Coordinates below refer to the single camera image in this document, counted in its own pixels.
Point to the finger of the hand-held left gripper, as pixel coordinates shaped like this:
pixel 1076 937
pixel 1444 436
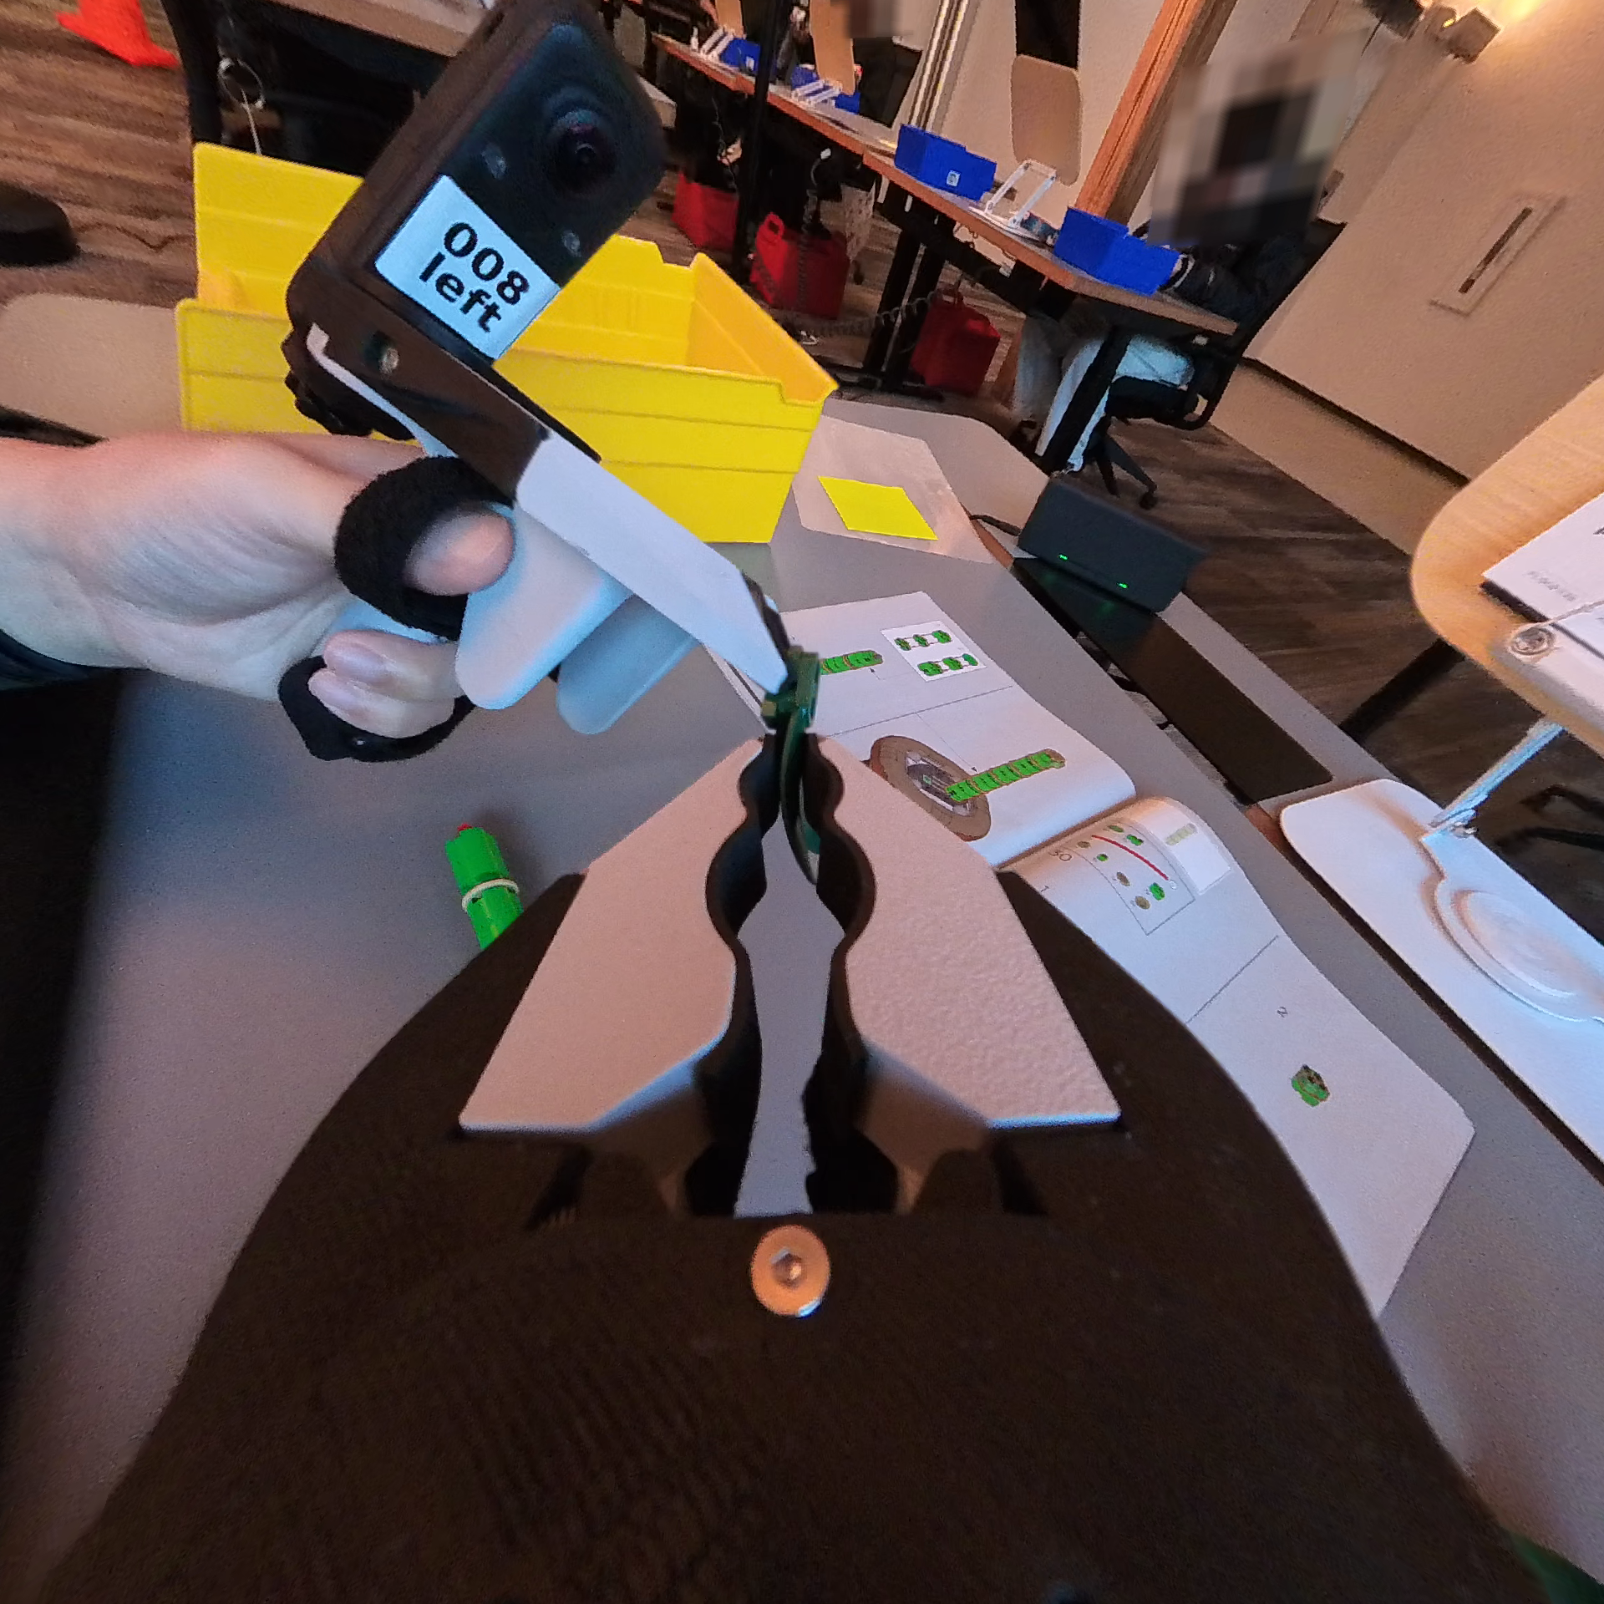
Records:
pixel 627 538

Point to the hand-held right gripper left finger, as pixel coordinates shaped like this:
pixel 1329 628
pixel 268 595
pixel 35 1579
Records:
pixel 602 1002

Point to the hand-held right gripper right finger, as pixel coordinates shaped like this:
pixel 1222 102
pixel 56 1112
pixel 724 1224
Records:
pixel 964 1002

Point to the dark green leaf piece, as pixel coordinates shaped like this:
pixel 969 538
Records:
pixel 802 813
pixel 792 688

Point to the person's left forearm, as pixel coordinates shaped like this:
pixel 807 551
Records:
pixel 37 663

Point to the grey desk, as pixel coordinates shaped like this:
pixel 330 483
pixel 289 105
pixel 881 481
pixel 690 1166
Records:
pixel 251 877

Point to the person's left hand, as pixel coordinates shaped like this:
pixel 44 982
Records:
pixel 162 551

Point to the yellow plastic bin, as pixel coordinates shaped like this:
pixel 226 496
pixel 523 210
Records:
pixel 652 412

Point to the green bamboo stalk model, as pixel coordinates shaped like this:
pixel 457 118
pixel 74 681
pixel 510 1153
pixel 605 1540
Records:
pixel 483 877

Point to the clear sheet with yellow square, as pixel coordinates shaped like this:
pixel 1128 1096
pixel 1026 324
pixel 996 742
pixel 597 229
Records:
pixel 878 508

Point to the open instruction booklet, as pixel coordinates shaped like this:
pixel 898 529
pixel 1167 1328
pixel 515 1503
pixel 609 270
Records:
pixel 1254 952

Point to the red container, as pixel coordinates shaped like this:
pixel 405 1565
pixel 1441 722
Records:
pixel 954 344
pixel 802 269

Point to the orange traffic cone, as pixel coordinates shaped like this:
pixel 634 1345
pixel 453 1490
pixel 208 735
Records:
pixel 112 31

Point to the white document stand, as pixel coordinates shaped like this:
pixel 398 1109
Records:
pixel 1379 852

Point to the blue plastic bin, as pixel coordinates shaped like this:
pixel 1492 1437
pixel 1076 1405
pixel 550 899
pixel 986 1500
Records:
pixel 946 162
pixel 1115 250

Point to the black power adapter box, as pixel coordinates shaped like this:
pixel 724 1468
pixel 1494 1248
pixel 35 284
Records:
pixel 1103 538

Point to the black floor lamp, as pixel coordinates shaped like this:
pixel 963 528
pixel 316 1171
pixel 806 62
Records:
pixel 37 225

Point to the long background work table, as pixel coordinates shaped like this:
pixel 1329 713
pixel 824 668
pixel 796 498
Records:
pixel 1003 237

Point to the printed instruction sheet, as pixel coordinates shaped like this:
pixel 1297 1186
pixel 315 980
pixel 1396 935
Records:
pixel 1561 563

